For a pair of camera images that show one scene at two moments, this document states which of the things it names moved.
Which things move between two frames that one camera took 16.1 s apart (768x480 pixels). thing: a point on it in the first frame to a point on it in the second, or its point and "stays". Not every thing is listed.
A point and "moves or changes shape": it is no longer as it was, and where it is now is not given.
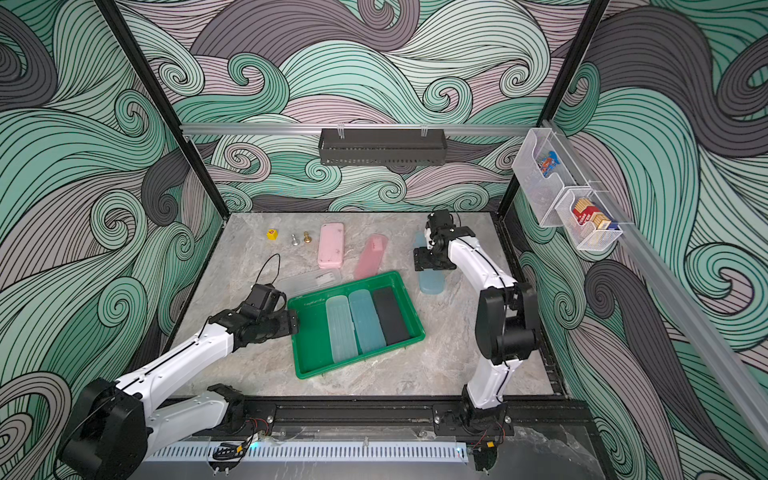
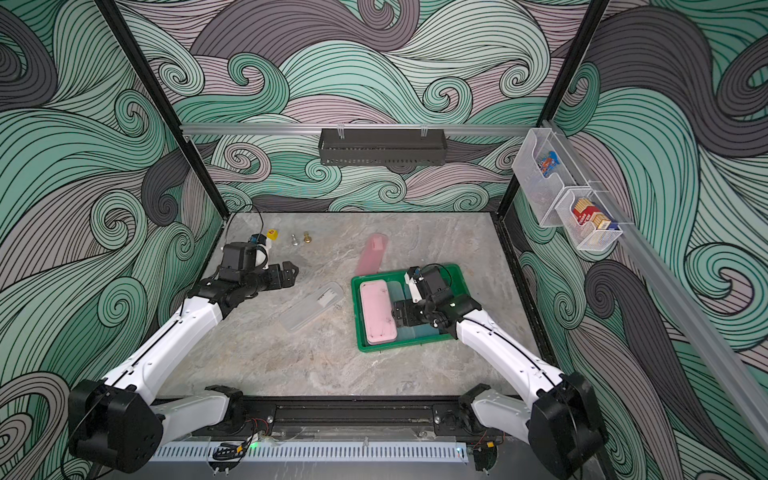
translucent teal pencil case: x=432 y=282 moves or changes shape
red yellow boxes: x=586 y=212 stays
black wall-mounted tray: x=382 y=147 stays
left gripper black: x=286 y=327 to x=288 y=278
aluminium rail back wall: x=357 y=130 stays
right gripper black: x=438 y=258 to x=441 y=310
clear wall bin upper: x=544 y=171 stays
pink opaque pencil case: x=331 y=245 to x=378 y=312
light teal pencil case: x=366 y=321 to x=421 y=330
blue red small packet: x=550 y=163 stays
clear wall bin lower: x=587 y=221 stays
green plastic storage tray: x=349 y=322 moves or changes shape
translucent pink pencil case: x=371 y=257 stays
